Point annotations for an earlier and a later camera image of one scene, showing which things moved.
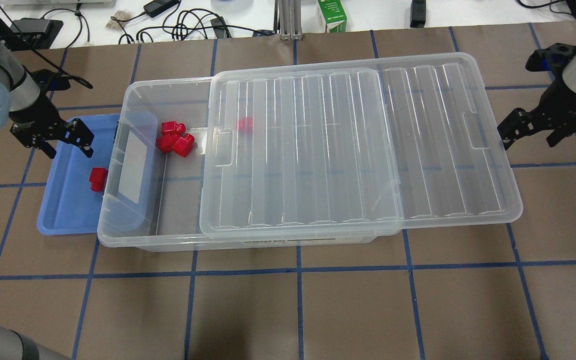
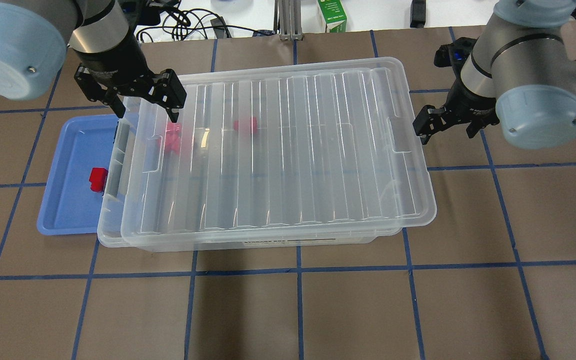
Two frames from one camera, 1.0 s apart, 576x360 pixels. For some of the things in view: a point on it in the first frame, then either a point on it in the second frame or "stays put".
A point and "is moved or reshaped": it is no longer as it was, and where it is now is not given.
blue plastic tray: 70,207 stays put
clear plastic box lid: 361,147 is moved or reshaped
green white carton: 334,15 stays put
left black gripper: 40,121 → 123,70
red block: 183,146 → 172,142
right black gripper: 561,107 → 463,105
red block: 97,179 stays put
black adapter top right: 418,13 stays put
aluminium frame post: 287,21 stays put
